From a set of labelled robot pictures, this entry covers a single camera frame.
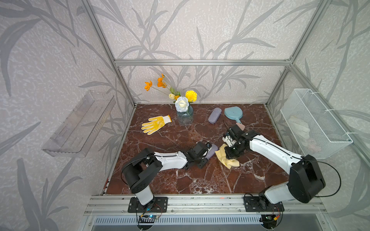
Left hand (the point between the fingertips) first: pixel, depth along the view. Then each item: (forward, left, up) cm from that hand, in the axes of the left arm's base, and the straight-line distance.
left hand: (203, 159), depth 89 cm
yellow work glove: (+29, +36, -1) cm, 46 cm away
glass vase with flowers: (+15, +11, +28) cm, 34 cm away
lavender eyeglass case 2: (+35, -10, +2) cm, 36 cm away
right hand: (+1, -13, +7) cm, 15 cm away
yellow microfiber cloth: (-7, -12, +11) cm, 18 cm away
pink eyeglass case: (+23, -29, +3) cm, 37 cm away
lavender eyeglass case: (+3, -4, +5) cm, 7 cm away
